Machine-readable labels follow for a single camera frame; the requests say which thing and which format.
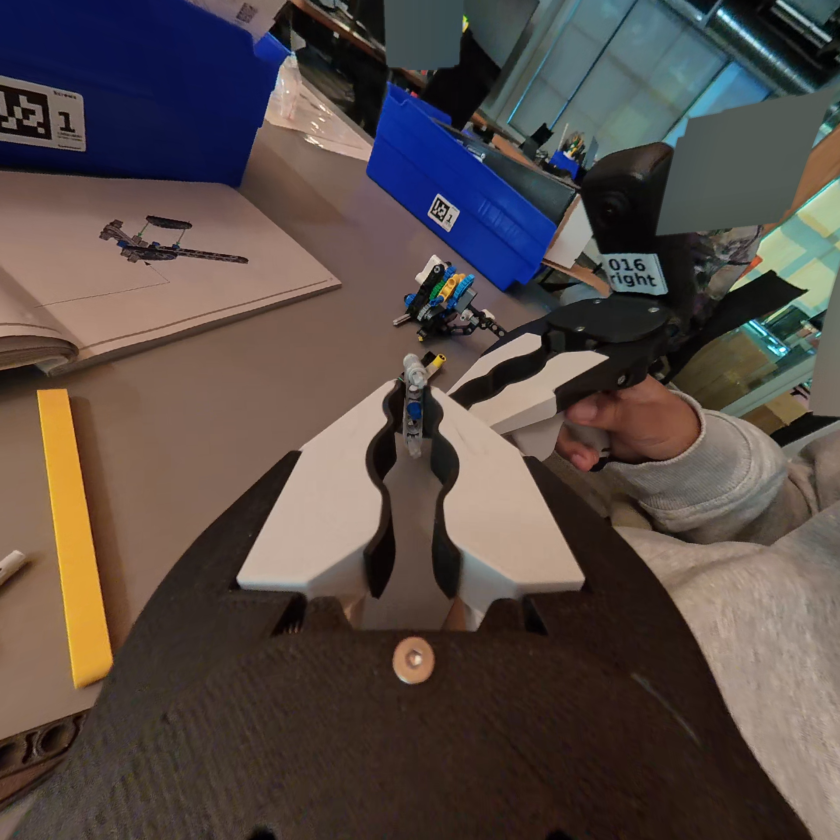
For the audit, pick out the large blue storage bin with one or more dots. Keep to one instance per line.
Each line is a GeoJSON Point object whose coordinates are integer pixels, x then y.
{"type": "Point", "coordinates": [164, 85]}

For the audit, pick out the person's right hand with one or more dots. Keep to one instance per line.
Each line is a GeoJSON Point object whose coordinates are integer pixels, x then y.
{"type": "Point", "coordinates": [643, 420]}

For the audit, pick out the grey lego axle assembly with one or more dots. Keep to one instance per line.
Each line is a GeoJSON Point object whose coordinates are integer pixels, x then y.
{"type": "Point", "coordinates": [413, 410]}

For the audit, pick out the white printed sheet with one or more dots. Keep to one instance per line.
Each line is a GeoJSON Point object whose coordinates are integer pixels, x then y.
{"type": "Point", "coordinates": [256, 13]}

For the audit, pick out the small blue storage bin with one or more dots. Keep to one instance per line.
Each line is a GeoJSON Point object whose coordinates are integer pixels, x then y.
{"type": "Point", "coordinates": [407, 157]}

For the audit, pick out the cardboard box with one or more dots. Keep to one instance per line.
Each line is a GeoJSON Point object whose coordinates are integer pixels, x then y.
{"type": "Point", "coordinates": [571, 236]}

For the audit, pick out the clear plastic bag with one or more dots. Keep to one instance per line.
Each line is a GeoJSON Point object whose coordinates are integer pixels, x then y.
{"type": "Point", "coordinates": [315, 111]}

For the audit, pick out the silver ventilation duct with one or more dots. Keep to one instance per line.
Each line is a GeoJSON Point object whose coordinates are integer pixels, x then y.
{"type": "Point", "coordinates": [774, 33]}

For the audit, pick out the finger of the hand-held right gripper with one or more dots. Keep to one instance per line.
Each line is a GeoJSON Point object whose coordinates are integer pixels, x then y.
{"type": "Point", "coordinates": [525, 413]}
{"type": "Point", "coordinates": [518, 358]}

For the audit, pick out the black curved lego beam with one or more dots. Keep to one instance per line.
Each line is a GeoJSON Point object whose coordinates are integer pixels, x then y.
{"type": "Point", "coordinates": [39, 748]}

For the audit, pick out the yellow lego pin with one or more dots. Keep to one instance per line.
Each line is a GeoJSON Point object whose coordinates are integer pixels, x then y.
{"type": "Point", "coordinates": [436, 359]}

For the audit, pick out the long yellow lego beam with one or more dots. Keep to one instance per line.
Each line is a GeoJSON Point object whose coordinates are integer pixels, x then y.
{"type": "Point", "coordinates": [72, 525]}

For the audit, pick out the black case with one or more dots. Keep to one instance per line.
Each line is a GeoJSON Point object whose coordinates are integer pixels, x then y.
{"type": "Point", "coordinates": [525, 184]}

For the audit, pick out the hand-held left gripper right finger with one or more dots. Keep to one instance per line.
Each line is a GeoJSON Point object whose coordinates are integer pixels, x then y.
{"type": "Point", "coordinates": [505, 525]}

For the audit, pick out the colourful lego gear assembly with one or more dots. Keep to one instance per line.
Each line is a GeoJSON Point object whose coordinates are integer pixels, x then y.
{"type": "Point", "coordinates": [439, 295]}

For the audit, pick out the stack of cardboard boxes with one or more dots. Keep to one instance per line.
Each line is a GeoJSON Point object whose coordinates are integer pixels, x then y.
{"type": "Point", "coordinates": [728, 367]}

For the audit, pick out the person's right forearm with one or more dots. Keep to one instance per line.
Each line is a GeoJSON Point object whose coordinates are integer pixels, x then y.
{"type": "Point", "coordinates": [722, 479]}

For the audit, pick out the lego instruction booklet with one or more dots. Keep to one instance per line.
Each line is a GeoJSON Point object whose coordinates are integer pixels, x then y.
{"type": "Point", "coordinates": [229, 262]}

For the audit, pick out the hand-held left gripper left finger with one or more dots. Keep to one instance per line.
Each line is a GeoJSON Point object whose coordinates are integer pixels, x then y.
{"type": "Point", "coordinates": [315, 512]}

